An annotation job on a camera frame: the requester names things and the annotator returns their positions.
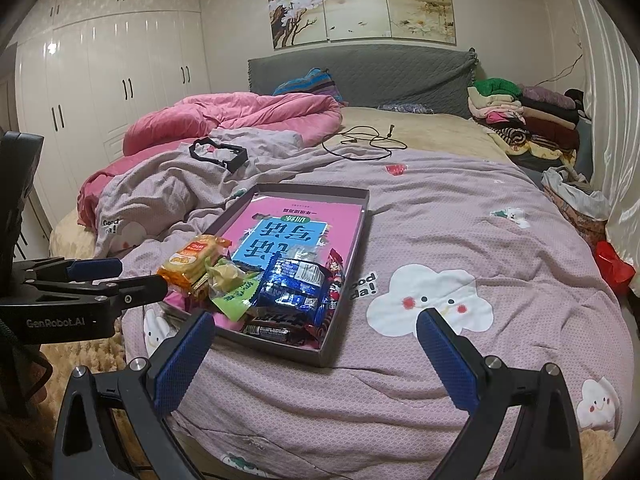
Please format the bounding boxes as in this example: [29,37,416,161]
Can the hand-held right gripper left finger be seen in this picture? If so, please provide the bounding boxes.
[52,309,217,480]

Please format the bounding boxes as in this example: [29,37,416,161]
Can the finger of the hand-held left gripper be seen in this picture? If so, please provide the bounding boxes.
[12,256,124,286]
[30,274,170,308]

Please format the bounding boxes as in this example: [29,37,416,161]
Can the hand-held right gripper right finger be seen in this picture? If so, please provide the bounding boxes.
[416,307,585,480]

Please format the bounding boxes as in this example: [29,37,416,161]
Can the orange biscuit packet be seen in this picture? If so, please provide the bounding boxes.
[157,234,233,301]

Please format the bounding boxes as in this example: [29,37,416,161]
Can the light green snack packet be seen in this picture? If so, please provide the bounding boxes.
[210,280,263,323]

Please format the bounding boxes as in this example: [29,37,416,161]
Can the small white-blue candy packet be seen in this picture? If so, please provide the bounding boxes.
[242,310,308,346]

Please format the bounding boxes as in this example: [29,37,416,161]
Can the yellow candy clear packet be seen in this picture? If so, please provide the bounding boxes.
[206,257,251,293]

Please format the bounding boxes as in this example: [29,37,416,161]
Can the dark blue snack packet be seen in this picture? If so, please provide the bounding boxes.
[252,255,333,326]

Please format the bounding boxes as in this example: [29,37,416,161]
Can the red snack packet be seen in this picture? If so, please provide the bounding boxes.
[305,247,348,346]

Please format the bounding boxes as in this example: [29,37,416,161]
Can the grey-purple cardboard box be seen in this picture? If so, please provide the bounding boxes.
[162,182,372,368]

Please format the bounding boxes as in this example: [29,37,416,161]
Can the clear plastic snack packet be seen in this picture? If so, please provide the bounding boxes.
[287,242,326,261]

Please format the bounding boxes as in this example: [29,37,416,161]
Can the pink book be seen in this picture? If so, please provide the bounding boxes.
[217,199,363,286]

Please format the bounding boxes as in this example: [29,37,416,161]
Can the beige fluffy rug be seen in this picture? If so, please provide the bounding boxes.
[575,427,623,480]

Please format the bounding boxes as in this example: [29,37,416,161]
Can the red bag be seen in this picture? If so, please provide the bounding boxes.
[594,240,637,298]

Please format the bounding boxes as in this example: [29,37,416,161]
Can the white wardrobe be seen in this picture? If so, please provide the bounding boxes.
[12,0,213,241]

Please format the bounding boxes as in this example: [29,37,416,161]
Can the pink quilt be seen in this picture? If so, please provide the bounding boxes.
[77,91,345,221]

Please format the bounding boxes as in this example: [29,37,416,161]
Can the blue patterned cloth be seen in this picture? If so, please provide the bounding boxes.
[377,101,433,115]

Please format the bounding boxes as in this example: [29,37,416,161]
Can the stack of folded clothes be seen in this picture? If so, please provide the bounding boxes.
[467,77,591,168]

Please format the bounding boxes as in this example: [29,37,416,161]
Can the striped colourful pillow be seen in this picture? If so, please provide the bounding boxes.
[272,66,346,106]

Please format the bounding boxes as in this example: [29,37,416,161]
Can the grey headboard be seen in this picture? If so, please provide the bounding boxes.
[247,42,480,118]

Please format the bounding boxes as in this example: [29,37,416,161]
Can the cream curtain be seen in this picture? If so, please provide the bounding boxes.
[570,0,640,301]

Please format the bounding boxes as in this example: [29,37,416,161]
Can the black plastic frame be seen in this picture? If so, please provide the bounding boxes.
[189,136,248,173]

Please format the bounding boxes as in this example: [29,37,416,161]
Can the black cable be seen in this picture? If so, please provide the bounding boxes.
[321,125,408,161]

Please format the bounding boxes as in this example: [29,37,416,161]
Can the floral wall painting panel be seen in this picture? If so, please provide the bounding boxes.
[380,0,457,47]
[265,0,328,52]
[320,0,392,43]

